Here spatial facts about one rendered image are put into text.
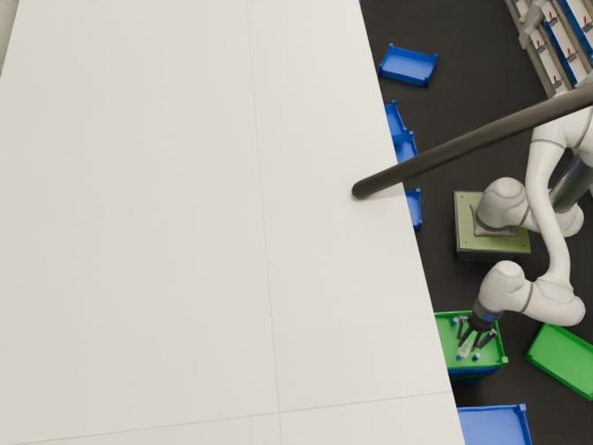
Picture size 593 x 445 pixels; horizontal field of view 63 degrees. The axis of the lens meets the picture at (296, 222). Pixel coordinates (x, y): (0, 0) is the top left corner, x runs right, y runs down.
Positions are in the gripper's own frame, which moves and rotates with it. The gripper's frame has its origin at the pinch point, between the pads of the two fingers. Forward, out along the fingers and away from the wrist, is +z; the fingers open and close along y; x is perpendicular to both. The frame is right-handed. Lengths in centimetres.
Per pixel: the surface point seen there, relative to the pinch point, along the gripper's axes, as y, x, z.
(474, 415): -11.5, 12.4, 16.1
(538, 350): -34, -46, 33
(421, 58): 77, -176, -28
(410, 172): 27, 70, -105
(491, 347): -9.5, -10.8, 5.4
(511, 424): -23.5, 9.7, 14.9
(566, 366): -46, -45, 34
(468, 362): -3.6, -2.5, 9.2
